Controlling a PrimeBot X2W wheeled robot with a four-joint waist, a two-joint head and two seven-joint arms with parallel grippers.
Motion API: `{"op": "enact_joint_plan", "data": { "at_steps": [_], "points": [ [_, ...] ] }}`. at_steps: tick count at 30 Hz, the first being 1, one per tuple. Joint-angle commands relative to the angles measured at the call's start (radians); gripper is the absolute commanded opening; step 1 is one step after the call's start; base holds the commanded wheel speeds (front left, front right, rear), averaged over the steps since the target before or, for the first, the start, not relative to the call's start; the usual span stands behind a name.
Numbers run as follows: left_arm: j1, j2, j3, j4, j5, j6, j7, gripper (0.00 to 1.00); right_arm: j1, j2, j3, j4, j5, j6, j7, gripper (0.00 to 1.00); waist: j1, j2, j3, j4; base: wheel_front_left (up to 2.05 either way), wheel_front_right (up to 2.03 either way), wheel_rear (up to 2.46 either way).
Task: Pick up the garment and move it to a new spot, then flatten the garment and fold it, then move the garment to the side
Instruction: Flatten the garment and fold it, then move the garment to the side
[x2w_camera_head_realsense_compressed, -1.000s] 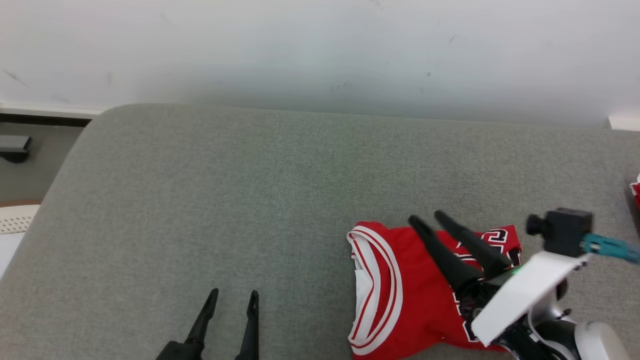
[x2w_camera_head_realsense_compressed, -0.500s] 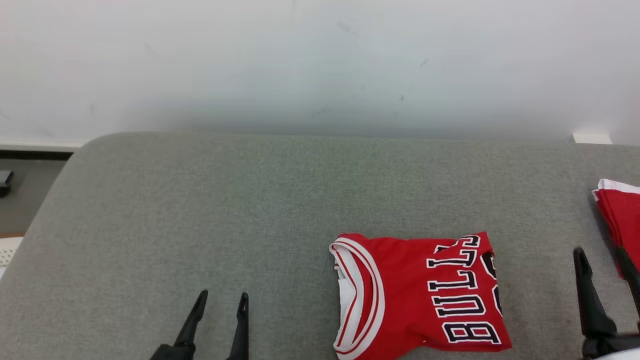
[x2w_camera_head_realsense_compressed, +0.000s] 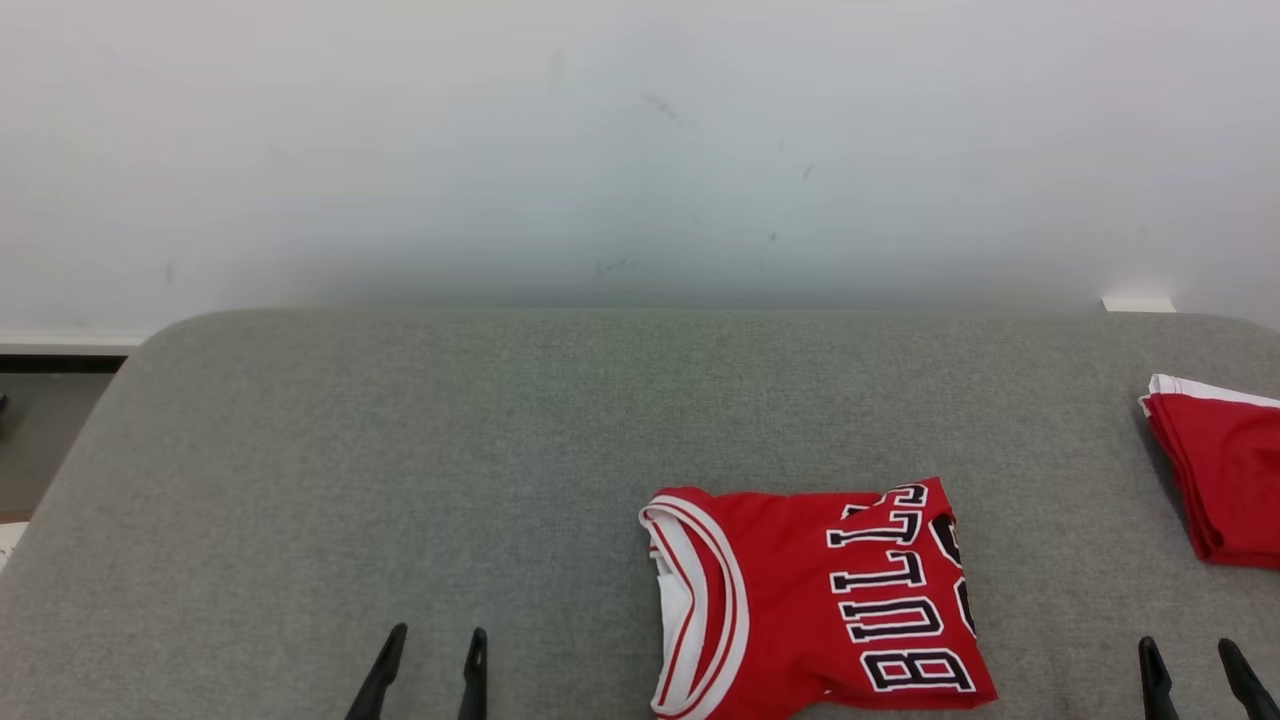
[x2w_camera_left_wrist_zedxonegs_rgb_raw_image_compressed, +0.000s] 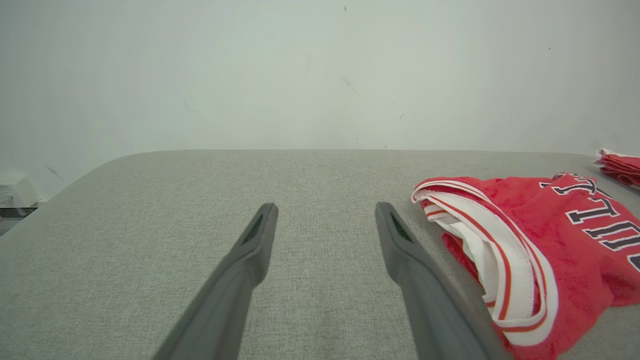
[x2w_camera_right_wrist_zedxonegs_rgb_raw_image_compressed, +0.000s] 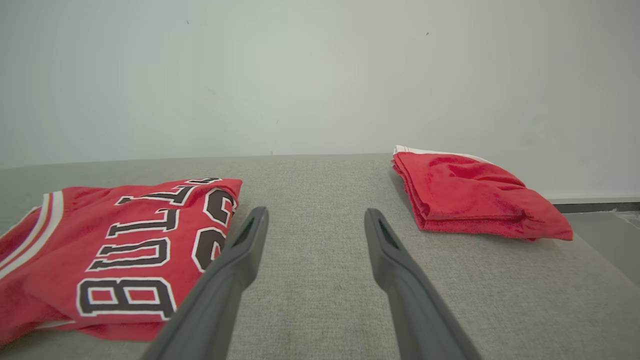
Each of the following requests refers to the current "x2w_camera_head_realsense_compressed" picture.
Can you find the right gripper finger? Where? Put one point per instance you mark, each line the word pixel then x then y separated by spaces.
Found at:
pixel 1248 685
pixel 1157 685

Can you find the white flat floor item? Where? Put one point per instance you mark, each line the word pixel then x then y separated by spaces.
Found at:
pixel 10 542

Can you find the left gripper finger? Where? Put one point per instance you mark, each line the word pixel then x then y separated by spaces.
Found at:
pixel 380 680
pixel 474 680

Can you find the small black floor object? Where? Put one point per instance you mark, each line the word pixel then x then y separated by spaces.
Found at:
pixel 3 412

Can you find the red shorts with white stripe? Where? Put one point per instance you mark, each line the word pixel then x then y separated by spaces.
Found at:
pixel 1230 480

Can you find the red Bulls basketball jersey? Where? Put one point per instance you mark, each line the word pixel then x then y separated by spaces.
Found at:
pixel 780 600

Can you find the white wall box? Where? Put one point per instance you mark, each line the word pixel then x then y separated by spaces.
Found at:
pixel 1138 303

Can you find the white baseboard with black strip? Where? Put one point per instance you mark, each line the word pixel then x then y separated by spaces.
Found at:
pixel 60 350

